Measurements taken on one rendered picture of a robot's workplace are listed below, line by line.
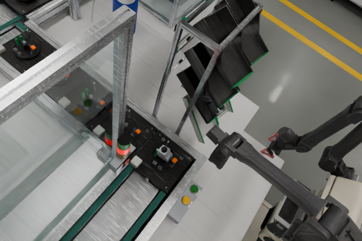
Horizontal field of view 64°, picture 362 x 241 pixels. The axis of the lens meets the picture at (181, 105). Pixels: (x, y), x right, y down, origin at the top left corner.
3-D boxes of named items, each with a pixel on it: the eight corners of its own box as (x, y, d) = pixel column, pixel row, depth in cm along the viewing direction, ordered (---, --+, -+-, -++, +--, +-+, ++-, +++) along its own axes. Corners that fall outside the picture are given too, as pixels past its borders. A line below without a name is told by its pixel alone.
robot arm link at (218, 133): (228, 154, 101) (244, 138, 104) (206, 131, 104) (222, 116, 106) (222, 160, 113) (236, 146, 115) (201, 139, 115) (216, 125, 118)
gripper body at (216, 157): (207, 160, 118) (213, 154, 112) (220, 142, 123) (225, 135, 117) (220, 170, 117) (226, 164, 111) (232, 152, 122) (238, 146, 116)
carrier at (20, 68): (60, 52, 170) (56, 39, 159) (25, 77, 157) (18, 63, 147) (30, 30, 173) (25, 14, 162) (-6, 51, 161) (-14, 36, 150)
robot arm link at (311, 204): (325, 242, 84) (346, 214, 87) (329, 238, 80) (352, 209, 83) (217, 151, 107) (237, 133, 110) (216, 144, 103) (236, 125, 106)
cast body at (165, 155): (172, 156, 144) (172, 149, 138) (167, 162, 142) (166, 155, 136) (159, 147, 147) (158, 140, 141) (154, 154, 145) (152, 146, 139)
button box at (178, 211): (200, 191, 152) (203, 188, 147) (176, 224, 142) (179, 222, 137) (189, 182, 153) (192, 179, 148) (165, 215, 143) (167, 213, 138)
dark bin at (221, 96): (235, 93, 132) (245, 90, 126) (216, 108, 126) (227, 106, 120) (203, 40, 128) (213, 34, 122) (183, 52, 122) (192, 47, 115)
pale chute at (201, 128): (214, 128, 163) (220, 129, 159) (198, 141, 156) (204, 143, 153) (199, 85, 150) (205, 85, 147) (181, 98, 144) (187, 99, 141)
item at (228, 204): (282, 162, 179) (284, 161, 177) (203, 306, 134) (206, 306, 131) (193, 95, 189) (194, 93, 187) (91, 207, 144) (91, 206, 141)
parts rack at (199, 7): (209, 101, 186) (267, 5, 118) (176, 141, 168) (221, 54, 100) (183, 82, 189) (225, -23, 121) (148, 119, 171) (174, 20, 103)
